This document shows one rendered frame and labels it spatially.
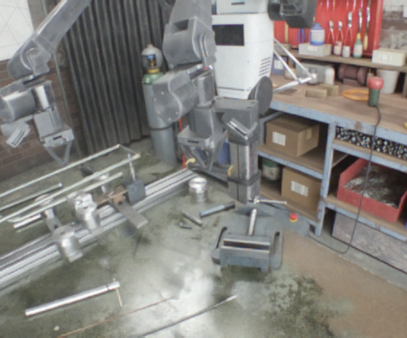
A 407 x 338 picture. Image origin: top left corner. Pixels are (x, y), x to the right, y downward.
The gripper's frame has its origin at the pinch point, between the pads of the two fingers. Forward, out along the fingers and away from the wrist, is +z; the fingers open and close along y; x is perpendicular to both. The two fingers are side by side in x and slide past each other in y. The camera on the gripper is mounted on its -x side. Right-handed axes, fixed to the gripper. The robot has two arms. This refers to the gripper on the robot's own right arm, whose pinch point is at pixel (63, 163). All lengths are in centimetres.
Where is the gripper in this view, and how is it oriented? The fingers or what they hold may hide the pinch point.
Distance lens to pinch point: 79.0
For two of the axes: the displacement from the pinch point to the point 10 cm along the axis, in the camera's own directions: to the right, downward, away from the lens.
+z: 1.0, 8.6, 5.0
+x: 7.6, -3.8, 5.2
